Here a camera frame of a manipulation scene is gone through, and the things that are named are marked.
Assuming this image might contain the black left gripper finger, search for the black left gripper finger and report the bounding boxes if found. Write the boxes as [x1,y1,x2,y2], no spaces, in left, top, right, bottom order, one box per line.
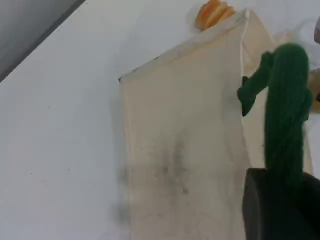
[241,167,320,240]

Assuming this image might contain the white canvas handbag green handles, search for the white canvas handbag green handles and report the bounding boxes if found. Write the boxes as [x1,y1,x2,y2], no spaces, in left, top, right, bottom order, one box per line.
[118,8,315,240]

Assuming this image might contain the striped orange bread roll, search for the striped orange bread roll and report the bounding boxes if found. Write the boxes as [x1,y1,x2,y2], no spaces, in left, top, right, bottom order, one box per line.
[196,0,236,32]

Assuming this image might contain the yellow-brown toy mango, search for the yellow-brown toy mango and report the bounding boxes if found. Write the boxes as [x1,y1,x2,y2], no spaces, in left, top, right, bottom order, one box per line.
[307,68,320,110]

